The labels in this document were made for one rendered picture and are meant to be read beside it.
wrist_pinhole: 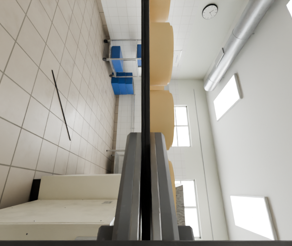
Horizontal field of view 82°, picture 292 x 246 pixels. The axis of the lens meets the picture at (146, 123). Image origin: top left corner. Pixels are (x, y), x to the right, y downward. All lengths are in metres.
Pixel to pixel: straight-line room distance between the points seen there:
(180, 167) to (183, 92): 2.45
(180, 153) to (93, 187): 3.75
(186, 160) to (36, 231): 4.42
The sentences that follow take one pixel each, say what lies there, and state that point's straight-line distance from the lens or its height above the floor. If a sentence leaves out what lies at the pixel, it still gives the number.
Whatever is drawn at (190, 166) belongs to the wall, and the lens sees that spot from 5.05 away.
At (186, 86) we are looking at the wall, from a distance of 6.02.
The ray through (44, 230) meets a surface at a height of 0.56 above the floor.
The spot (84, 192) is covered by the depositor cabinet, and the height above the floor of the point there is 0.47.
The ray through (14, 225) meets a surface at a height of 0.42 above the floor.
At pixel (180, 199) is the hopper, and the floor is 1.29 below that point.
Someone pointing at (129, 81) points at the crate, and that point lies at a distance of 4.96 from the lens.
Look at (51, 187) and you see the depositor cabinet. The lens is 1.73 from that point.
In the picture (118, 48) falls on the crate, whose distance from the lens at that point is 4.45.
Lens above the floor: 1.00
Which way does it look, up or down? level
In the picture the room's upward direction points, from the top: 90 degrees clockwise
